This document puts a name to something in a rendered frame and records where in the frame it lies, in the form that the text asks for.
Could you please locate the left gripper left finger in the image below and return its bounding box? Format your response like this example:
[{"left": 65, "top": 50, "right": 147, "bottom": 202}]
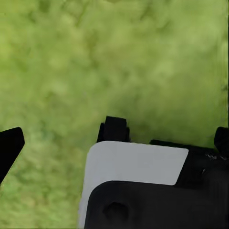
[{"left": 0, "top": 127, "right": 25, "bottom": 184}]

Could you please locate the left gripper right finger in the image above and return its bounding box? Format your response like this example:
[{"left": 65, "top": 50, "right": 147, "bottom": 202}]
[{"left": 214, "top": 127, "right": 229, "bottom": 164}]

